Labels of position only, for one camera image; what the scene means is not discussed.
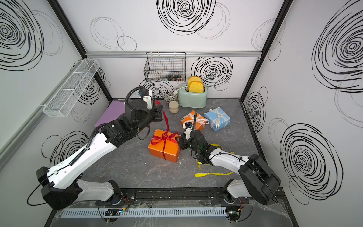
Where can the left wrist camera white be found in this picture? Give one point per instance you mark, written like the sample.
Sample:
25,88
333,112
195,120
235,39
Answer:
146,96

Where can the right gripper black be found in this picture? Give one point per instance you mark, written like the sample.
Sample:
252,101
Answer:
183,142

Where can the white ribbon on blue box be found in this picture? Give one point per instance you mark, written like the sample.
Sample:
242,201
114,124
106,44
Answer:
217,115

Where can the mint green toaster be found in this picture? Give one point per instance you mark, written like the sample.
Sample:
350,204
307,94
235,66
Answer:
191,100

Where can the blue gift box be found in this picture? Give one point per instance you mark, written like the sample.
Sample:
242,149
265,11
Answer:
217,118

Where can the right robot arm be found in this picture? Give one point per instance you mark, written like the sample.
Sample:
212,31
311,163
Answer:
258,180

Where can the yellow sponge toast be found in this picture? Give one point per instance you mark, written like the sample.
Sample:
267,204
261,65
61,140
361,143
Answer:
193,79
196,87

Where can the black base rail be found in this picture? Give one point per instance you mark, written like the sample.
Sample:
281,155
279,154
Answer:
209,195

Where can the rear yellow sponge toast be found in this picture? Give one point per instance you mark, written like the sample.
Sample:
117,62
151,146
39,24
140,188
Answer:
193,79

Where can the orange box red ribbon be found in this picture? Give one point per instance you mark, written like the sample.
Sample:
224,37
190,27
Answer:
164,146

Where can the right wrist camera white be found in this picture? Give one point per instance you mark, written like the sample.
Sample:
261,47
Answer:
189,127

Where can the black wire basket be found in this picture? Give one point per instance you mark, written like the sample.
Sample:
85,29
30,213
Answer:
159,64

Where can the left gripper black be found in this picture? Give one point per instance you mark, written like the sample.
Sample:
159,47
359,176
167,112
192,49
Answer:
157,111

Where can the small jar with beige lid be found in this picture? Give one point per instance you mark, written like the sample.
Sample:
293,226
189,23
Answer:
173,107

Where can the spice jars in basket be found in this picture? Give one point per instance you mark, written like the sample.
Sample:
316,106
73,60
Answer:
174,78

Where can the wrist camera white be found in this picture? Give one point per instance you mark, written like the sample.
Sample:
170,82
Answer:
146,96
189,127

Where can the purple gift box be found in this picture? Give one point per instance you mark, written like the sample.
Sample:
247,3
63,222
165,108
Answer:
113,111

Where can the grey slotted cable duct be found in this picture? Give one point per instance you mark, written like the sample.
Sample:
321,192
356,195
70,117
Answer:
145,212

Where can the patterned ceramic bowl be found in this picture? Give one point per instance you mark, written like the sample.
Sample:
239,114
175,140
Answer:
169,97

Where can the front yellow sponge toast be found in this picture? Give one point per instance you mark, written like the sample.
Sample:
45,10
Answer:
196,87

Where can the white mesh wall shelf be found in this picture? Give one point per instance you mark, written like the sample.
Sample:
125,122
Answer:
79,87

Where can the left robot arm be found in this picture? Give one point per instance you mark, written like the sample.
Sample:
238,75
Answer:
61,184

